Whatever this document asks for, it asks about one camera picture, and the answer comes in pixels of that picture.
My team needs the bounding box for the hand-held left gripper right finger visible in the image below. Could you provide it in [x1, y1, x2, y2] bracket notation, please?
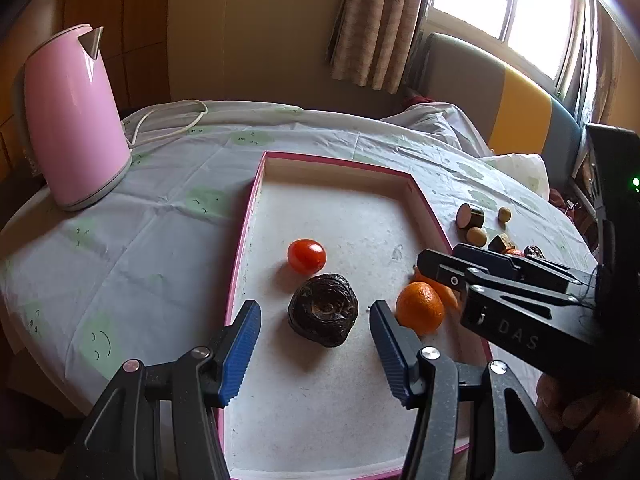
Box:
[369, 300, 573, 480]

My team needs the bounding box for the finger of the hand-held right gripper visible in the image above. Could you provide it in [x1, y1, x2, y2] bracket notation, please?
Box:
[452, 242, 598, 291]
[416, 249, 596, 309]

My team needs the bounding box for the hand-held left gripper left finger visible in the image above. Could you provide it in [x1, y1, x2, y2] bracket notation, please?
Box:
[70, 299, 262, 480]

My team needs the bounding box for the mandarin orange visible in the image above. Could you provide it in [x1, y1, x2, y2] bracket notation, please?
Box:
[412, 267, 461, 308]
[396, 281, 446, 337]

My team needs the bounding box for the dark water chestnut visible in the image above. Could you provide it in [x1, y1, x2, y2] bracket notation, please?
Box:
[287, 273, 361, 348]

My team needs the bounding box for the pink shallow tray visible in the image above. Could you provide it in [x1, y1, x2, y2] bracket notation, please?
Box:
[217, 150, 496, 478]

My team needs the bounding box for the person's right hand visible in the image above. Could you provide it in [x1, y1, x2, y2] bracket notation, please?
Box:
[537, 375, 640, 463]

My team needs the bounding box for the dark red cloth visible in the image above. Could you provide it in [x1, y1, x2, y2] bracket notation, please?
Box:
[547, 185, 596, 241]
[402, 87, 441, 108]

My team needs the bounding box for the red tomato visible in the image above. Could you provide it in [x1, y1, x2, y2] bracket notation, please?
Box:
[287, 238, 327, 276]

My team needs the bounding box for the white green printed tablecloth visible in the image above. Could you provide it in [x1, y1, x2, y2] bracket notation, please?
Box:
[0, 99, 608, 396]

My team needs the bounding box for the white patterned pillow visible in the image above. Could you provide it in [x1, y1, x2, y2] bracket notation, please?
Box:
[380, 102, 551, 196]

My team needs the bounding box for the grey yellow blue headboard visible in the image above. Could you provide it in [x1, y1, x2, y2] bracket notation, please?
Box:
[407, 32, 583, 181]

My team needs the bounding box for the beige patterned curtain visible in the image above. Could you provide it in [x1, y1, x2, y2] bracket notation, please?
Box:
[570, 0, 621, 126]
[327, 0, 441, 93]

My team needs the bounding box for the window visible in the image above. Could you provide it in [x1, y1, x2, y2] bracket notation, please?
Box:
[430, 0, 588, 96]

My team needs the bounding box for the pink electric kettle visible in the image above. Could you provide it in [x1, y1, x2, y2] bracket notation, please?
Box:
[12, 24, 133, 212]

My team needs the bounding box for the brown wooden cabinet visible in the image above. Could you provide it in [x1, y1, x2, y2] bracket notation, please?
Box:
[0, 0, 173, 126]

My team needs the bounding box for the white power cable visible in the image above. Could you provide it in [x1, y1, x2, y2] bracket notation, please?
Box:
[120, 99, 208, 148]

